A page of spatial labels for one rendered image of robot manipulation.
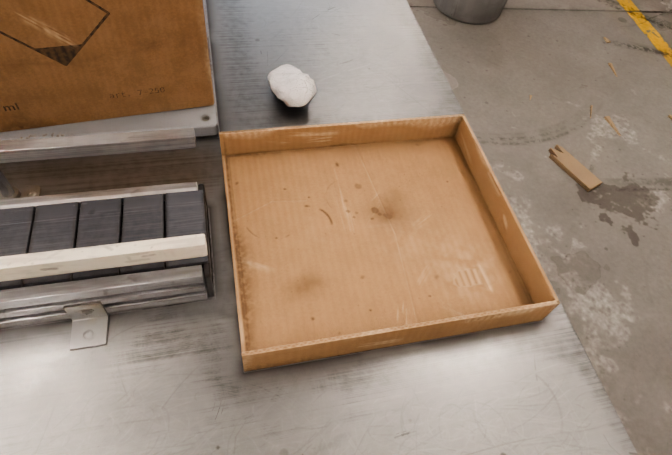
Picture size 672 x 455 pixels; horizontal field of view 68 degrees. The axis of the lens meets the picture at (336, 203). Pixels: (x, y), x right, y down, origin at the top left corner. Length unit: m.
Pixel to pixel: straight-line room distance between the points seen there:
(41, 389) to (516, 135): 1.80
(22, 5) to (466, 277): 0.50
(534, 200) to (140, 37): 1.50
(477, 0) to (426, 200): 1.94
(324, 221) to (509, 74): 1.83
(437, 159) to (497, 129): 1.39
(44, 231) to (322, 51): 0.45
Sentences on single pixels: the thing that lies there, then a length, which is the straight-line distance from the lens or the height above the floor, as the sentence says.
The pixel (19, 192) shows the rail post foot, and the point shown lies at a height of 0.84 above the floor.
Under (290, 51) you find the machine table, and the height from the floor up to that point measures 0.83.
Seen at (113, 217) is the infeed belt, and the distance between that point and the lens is 0.51.
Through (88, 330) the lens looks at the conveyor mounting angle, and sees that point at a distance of 0.51.
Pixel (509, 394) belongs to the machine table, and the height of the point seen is 0.83.
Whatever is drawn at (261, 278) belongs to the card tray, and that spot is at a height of 0.83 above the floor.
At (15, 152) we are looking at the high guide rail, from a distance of 0.48.
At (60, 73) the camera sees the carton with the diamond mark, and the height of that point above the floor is 0.92.
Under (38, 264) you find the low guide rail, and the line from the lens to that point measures 0.46.
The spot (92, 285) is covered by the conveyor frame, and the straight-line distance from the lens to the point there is 0.48.
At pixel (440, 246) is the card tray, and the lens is 0.55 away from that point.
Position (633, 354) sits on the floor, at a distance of 1.69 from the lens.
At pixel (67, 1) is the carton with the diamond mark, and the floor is 1.00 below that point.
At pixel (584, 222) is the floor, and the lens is 1.87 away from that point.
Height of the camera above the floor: 1.28
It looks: 53 degrees down
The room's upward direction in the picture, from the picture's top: 10 degrees clockwise
